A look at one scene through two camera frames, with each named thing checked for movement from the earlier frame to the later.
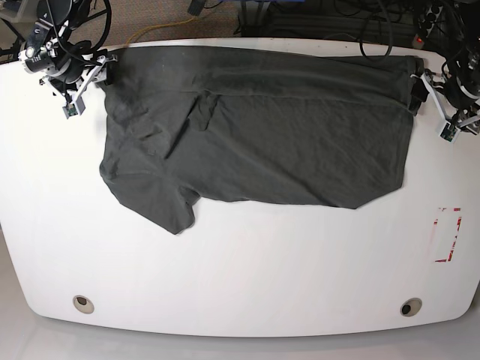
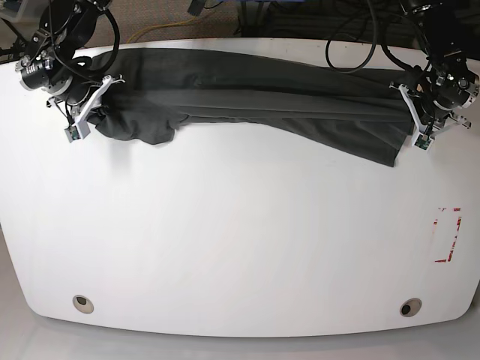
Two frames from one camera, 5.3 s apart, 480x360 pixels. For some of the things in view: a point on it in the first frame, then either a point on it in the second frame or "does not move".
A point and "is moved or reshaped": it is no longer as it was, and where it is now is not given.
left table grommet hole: x=83 y=304 does not move
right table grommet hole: x=411 y=307 does not move
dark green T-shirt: x=188 y=124 is moved or reshaped
